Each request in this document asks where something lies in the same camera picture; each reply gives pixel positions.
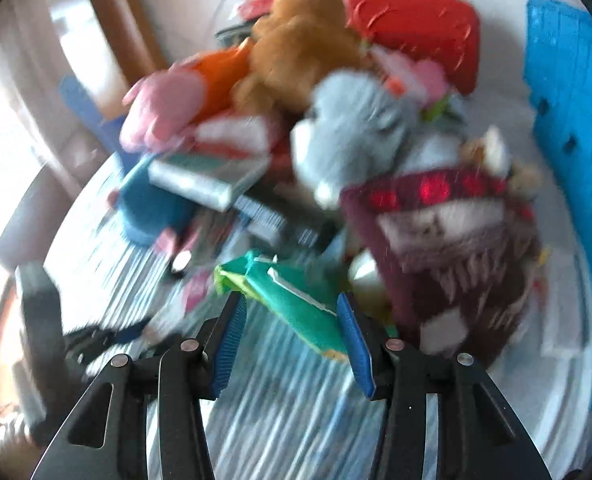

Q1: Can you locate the pink white plush toy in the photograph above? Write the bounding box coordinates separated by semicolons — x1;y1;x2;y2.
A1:
366;46;452;111

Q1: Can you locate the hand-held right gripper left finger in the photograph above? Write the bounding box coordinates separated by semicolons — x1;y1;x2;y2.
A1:
31;291;247;480

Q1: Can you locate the wooden door frame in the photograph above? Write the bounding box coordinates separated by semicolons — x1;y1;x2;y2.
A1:
78;0;171;78

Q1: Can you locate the green packet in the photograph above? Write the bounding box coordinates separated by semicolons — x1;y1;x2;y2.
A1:
215;250;351;361

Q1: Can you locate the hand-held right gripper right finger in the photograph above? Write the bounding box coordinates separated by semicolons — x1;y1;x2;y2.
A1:
337;292;551;480

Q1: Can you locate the brown teddy bear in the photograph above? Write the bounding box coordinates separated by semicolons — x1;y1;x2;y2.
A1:
233;0;371;116

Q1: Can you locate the white blue medicine box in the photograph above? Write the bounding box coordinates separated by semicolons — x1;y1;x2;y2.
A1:
148;152;271;212

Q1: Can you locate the orange plush toy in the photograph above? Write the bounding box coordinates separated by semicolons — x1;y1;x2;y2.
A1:
176;42;255;126

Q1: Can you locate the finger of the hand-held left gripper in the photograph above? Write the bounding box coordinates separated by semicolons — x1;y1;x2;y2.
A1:
63;316;151;366

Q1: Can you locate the grey plush toy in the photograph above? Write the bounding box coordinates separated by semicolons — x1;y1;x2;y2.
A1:
290;69;469;211

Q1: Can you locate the red toy handbag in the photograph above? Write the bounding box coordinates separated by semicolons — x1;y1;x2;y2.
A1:
341;0;480;95

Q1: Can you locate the red white striped cloth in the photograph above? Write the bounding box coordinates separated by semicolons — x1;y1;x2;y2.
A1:
195;112;287;161

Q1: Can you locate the striped tablecloth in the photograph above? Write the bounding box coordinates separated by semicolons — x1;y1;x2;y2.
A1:
43;150;391;480

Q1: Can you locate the blue plastic basket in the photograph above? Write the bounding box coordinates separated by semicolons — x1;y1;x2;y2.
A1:
523;0;592;411

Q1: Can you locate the maroon knitted cloth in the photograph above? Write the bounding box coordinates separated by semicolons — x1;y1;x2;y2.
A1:
340;167;541;367

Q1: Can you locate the blue plush toy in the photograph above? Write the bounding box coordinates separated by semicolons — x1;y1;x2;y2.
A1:
115;155;197;247

